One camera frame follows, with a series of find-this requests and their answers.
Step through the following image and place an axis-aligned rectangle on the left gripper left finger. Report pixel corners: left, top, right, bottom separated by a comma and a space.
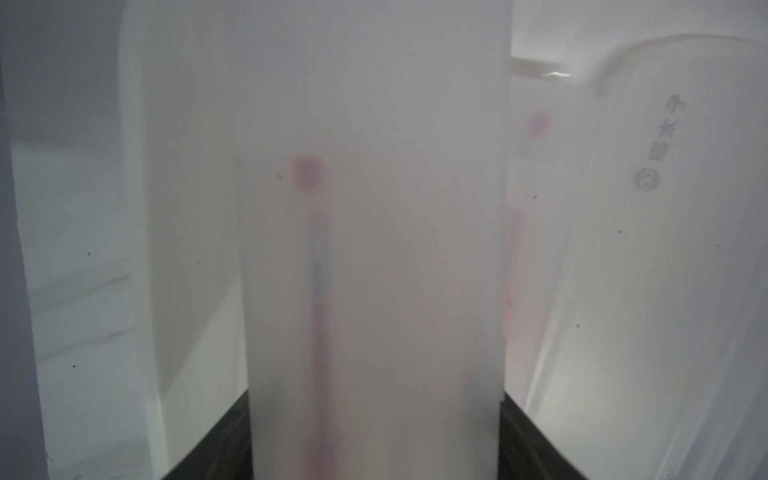
163, 391, 254, 480

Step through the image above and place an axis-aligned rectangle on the white plastic storage box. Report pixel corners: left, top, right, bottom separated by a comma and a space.
1, 1, 767, 479

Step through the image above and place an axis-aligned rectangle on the clear pencil case with pink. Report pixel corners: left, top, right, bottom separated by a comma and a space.
223, 1, 512, 479

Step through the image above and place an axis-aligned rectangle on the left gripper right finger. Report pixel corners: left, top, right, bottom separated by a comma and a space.
497, 394, 586, 480

